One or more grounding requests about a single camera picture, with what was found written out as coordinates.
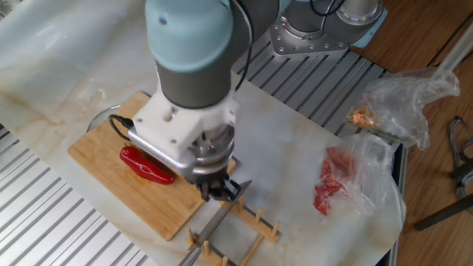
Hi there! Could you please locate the red chili pepper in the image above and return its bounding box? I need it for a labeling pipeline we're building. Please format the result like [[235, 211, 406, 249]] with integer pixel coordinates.
[[119, 146, 175, 185]]

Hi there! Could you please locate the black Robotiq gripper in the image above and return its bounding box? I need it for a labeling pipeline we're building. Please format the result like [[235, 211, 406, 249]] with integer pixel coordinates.
[[184, 168, 243, 202]]

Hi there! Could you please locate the clear glass bowl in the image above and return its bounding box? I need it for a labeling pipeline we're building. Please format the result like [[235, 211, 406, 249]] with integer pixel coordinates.
[[86, 104, 122, 133]]

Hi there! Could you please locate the dark metal bar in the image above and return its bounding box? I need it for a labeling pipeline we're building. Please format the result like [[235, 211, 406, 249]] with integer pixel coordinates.
[[413, 194, 473, 232]]

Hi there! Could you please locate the black camera cable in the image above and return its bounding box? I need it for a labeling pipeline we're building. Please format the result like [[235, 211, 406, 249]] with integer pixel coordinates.
[[109, 114, 135, 143]]

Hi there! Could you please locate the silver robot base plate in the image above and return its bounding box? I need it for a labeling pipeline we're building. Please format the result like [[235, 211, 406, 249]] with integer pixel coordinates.
[[268, 14, 370, 58]]

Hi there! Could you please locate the marble pattern table mat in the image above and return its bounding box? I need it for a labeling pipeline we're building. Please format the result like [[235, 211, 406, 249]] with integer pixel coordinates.
[[0, 0, 407, 266]]

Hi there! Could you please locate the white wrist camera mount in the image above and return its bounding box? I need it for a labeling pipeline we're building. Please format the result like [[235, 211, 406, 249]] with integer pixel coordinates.
[[132, 86, 239, 156]]

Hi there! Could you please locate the wooden peg rack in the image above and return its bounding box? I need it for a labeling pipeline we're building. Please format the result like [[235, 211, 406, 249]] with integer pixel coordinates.
[[184, 195, 282, 266]]

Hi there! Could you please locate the clear bag with chili pieces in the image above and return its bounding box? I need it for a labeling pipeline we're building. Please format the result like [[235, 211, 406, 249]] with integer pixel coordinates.
[[313, 132, 406, 222]]

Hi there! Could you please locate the clear bag with orange scraps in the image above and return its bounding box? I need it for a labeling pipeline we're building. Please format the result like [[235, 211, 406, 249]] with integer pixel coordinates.
[[346, 66, 461, 151]]

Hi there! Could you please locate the grey cable bundle on floor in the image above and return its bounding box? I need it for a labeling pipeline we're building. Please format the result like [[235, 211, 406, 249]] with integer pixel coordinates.
[[449, 116, 473, 200]]

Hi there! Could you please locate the bamboo cutting board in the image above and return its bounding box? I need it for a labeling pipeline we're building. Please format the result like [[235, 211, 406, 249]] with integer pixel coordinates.
[[67, 91, 237, 242]]

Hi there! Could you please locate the steel kitchen knife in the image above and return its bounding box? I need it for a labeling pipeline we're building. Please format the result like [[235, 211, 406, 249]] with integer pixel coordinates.
[[177, 180, 253, 266]]

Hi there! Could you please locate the aluminium profile beam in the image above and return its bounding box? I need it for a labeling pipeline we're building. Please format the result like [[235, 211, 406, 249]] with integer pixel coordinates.
[[438, 21, 473, 73]]

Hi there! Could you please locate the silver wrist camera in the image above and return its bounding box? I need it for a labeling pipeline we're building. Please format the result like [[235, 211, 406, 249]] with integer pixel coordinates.
[[127, 129, 195, 177]]

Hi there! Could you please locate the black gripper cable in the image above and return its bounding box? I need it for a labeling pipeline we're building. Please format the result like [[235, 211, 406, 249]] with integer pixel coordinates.
[[234, 0, 256, 92]]

